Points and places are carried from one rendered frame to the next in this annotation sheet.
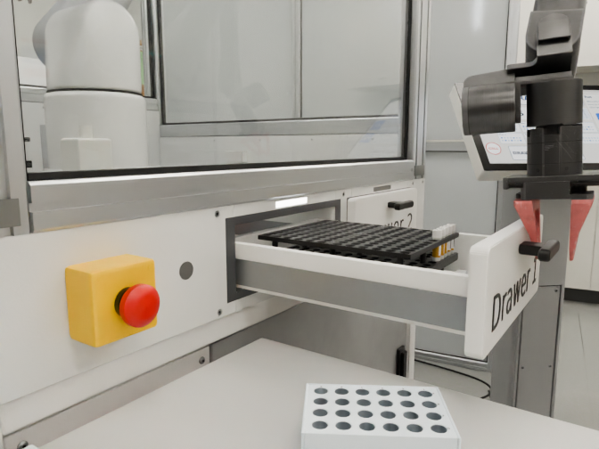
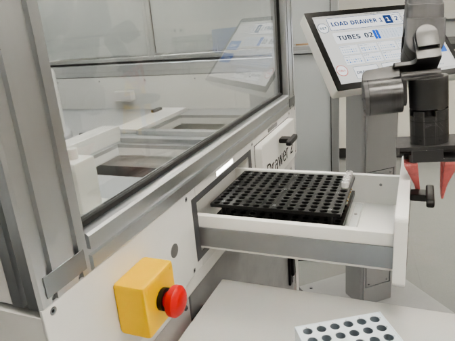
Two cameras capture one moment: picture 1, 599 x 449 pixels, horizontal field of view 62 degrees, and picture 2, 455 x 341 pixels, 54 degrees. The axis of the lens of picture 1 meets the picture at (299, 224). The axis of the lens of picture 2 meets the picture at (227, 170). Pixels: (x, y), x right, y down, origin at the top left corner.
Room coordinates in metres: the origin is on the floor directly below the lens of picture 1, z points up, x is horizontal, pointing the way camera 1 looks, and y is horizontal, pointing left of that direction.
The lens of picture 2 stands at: (-0.04, 0.16, 1.20)
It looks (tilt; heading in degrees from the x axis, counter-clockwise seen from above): 18 degrees down; 349
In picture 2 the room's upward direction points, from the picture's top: 5 degrees counter-clockwise
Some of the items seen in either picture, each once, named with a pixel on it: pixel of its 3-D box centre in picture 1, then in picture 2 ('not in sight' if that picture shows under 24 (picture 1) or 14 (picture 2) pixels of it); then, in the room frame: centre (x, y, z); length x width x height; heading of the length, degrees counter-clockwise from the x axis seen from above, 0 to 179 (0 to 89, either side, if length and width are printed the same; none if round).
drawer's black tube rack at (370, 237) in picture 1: (359, 256); (286, 205); (0.68, -0.08, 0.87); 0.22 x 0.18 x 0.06; 55
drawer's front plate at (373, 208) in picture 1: (385, 219); (277, 151); (1.00, -0.18, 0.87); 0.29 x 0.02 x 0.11; 145
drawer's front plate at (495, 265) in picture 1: (511, 273); (403, 212); (0.57, -0.25, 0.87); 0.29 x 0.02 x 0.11; 145
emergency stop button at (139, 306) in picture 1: (136, 304); (171, 300); (0.45, 0.15, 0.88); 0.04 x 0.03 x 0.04; 145
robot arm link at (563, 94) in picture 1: (547, 104); (424, 92); (0.58, -0.28, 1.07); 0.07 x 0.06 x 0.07; 67
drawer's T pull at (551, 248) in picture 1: (537, 248); (422, 195); (0.56, -0.27, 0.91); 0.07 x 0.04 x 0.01; 145
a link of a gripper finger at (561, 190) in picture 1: (558, 219); (432, 171); (0.57, -0.30, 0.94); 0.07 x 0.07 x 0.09; 58
